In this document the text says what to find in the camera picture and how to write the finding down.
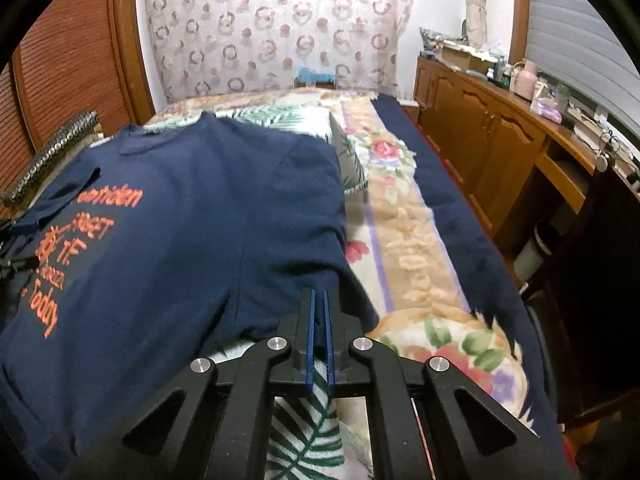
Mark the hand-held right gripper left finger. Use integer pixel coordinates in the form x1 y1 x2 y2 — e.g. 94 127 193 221
60 287 321 480

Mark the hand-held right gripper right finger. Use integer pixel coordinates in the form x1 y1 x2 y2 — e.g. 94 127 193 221
322 289 576 480

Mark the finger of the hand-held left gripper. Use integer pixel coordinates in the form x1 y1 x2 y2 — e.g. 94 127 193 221
0 230 31 281

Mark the navy t-shirt orange print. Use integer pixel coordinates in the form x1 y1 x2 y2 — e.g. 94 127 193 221
0 112 381 480

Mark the leaf-print white sheet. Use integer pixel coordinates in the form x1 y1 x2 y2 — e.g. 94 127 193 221
200 102 371 480

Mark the dark patterned pillow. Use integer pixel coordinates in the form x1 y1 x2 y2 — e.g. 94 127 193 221
0 109 101 206

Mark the floral blanket navy border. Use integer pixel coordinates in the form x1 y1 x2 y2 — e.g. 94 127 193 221
145 87 558 480

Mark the louvered wooden door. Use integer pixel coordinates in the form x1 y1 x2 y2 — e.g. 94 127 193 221
0 0 156 196

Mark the wooden cabinet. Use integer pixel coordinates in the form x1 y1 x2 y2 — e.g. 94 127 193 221
414 55 640 241

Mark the blue plastic item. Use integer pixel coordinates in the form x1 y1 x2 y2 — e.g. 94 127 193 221
295 66 338 90

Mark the dark wooden chair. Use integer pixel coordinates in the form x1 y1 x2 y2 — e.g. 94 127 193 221
520 170 640 431

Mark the cardboard box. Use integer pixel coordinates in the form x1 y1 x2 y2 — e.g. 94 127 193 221
440 42 493 73

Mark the purple plastic item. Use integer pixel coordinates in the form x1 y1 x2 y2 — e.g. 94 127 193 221
530 97 563 122

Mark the circle-patterned sheer curtain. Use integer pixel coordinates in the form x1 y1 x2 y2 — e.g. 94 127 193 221
137 0 416 106

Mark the patterned bag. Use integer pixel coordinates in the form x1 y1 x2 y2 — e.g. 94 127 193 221
420 26 451 56

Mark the pink jug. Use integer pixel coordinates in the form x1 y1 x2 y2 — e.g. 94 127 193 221
515 60 540 100

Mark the cream window curtain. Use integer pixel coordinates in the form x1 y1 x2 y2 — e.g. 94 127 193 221
457 0 491 48

